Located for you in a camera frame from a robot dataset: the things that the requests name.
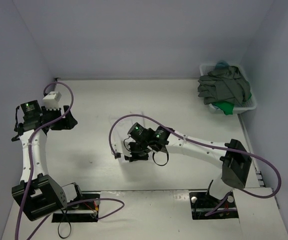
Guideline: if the white t shirt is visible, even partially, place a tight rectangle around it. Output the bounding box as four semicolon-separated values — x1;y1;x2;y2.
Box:
111;116;145;161

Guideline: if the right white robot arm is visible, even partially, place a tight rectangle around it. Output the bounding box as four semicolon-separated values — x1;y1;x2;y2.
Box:
125;122;252;206

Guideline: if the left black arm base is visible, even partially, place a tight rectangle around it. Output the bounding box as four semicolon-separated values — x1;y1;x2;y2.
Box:
51;191;101;238

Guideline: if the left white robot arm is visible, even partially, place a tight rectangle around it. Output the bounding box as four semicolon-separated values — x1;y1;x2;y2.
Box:
12;100;84;221

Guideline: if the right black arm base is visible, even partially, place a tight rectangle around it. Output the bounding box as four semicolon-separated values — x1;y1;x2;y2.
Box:
189;191;239;221

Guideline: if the green t shirt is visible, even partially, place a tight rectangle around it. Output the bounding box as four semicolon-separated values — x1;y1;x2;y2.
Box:
210;93;252;116

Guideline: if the grey t shirt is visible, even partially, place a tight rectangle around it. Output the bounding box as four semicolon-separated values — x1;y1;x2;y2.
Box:
197;66;251;106

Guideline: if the teal cloth in basket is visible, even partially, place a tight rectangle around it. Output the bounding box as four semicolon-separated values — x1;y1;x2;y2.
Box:
215;60;230;69

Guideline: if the white plastic basket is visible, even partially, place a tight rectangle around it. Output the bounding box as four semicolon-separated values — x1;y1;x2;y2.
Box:
197;61;257;115

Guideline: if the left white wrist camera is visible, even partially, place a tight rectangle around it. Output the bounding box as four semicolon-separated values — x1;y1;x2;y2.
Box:
43;91;62;110

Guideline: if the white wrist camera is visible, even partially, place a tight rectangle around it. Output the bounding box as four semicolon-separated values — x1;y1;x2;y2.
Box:
113;140;131;161
43;91;62;110

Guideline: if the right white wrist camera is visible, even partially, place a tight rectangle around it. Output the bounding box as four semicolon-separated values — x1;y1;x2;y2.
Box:
113;140;131;161

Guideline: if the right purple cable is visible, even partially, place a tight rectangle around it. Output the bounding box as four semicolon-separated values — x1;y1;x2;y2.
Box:
108;113;282;216

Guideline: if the purple cable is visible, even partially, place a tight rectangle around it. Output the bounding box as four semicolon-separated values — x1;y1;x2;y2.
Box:
13;81;126;240
108;113;282;216

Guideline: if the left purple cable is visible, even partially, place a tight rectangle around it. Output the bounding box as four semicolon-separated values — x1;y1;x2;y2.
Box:
13;81;126;240

